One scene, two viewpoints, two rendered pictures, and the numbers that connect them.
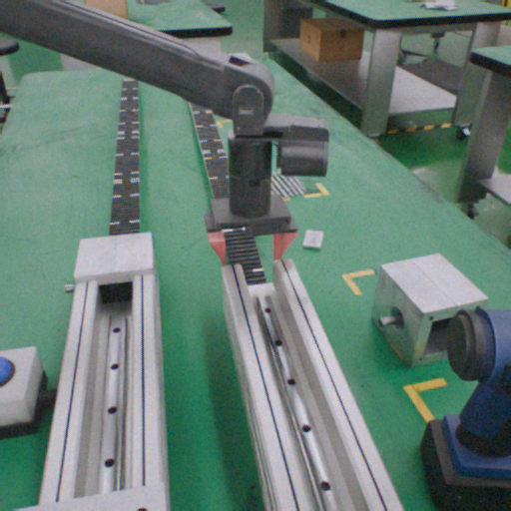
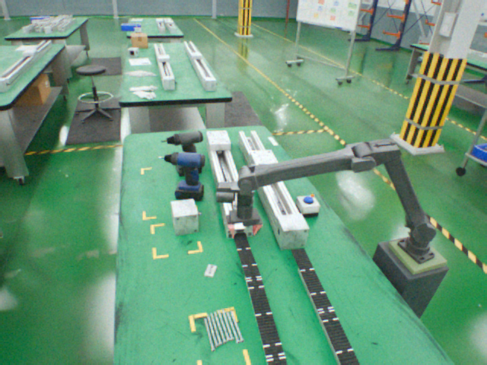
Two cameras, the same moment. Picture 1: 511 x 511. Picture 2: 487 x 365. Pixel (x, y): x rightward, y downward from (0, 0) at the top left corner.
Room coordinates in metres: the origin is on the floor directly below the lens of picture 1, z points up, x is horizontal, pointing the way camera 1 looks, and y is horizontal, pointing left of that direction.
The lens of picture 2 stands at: (1.51, -0.04, 1.66)
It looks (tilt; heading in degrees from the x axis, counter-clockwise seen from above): 32 degrees down; 178
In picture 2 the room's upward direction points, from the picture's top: 4 degrees clockwise
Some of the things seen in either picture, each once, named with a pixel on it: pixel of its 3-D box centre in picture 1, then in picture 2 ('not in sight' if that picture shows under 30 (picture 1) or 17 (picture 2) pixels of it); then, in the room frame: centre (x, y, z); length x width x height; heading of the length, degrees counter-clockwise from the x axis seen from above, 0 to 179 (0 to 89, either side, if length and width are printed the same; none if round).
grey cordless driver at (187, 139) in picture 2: not in sight; (182, 153); (0.08, -0.29, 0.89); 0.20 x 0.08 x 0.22; 113
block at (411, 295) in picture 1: (416, 310); (187, 216); (0.49, -0.21, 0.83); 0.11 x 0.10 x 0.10; 108
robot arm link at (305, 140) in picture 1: (282, 128); (233, 188); (0.59, -0.03, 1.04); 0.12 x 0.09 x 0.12; 86
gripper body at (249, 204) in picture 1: (250, 196); (244, 210); (0.59, 0.01, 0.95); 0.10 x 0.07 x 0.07; 101
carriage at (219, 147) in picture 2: not in sight; (218, 142); (-0.09, -0.13, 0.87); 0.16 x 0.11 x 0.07; 11
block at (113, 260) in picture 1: (112, 280); (294, 230); (0.55, 0.20, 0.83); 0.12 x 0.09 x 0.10; 101
